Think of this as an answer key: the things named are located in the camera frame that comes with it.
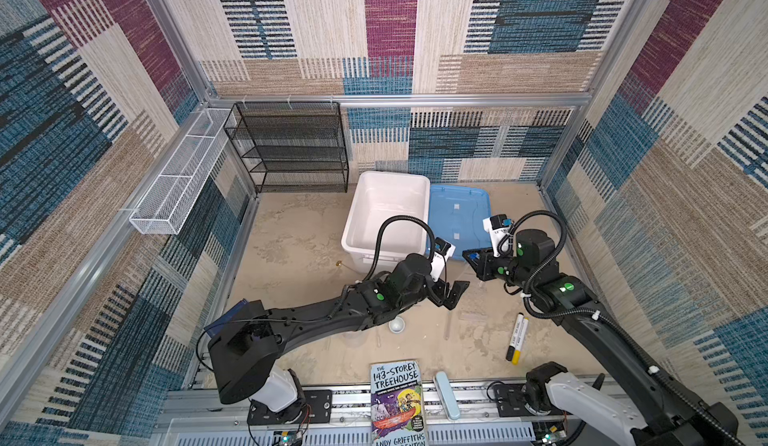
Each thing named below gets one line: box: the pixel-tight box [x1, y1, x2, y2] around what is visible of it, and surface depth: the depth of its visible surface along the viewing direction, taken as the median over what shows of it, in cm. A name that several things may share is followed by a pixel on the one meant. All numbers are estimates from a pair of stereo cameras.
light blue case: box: [433, 371, 460, 421], surface depth 74 cm
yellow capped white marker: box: [512, 317, 530, 366], surface depth 83 cm
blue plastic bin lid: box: [426, 184, 492, 260], surface depth 116 cm
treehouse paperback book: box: [370, 360, 427, 446], surface depth 73 cm
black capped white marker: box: [506, 312, 524, 362], surface depth 83 cm
